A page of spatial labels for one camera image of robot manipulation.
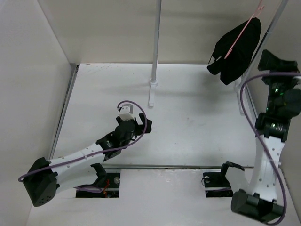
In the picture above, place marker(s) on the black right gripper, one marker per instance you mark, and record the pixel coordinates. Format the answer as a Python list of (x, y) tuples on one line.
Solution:
[(270, 62)]

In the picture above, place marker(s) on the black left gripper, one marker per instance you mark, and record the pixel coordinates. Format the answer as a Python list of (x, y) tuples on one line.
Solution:
[(139, 127)]

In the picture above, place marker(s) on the black trousers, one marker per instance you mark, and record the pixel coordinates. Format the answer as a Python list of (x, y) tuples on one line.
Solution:
[(239, 59)]

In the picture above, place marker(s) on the pink wire hanger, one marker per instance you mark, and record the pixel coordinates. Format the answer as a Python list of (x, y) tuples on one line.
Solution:
[(258, 10)]

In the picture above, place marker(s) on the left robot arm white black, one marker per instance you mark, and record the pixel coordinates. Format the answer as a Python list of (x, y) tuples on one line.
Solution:
[(82, 170)]

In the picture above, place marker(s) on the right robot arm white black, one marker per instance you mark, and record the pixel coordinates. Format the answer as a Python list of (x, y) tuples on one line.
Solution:
[(263, 198)]

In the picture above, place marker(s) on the left white rack foot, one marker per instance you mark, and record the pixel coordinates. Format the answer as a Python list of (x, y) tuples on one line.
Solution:
[(153, 85)]

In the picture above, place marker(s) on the right grey rack pole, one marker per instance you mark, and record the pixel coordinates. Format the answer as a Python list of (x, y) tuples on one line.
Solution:
[(266, 36)]

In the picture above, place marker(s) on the grey rack pole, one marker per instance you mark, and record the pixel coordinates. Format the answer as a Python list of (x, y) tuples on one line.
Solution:
[(153, 79), (266, 36)]

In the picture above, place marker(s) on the left grey rack pole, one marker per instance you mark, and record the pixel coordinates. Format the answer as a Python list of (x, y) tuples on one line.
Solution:
[(153, 79)]

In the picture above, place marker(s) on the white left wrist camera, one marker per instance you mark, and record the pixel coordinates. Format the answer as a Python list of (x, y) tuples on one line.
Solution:
[(125, 112)]

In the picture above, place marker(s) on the aluminium table edge rail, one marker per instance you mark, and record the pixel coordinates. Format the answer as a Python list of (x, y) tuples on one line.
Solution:
[(73, 76)]

